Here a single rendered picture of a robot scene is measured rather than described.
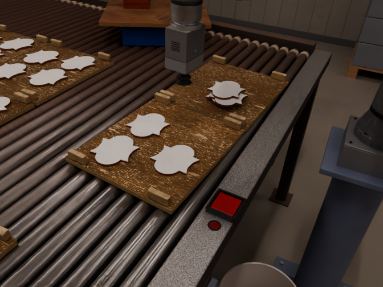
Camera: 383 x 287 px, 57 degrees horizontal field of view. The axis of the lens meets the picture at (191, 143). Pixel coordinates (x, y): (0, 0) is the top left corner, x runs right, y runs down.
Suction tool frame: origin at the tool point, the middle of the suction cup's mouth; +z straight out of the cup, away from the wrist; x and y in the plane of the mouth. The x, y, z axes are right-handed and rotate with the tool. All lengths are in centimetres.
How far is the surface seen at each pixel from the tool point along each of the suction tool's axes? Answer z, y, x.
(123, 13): 8, -56, -71
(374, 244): 112, -90, 70
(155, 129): 17.6, 2.0, -8.3
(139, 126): 17.6, 3.7, -13.2
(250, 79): 18, -49, -1
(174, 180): 18.4, 16.6, 9.1
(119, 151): 17.6, 16.6, -9.6
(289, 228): 112, -74, 27
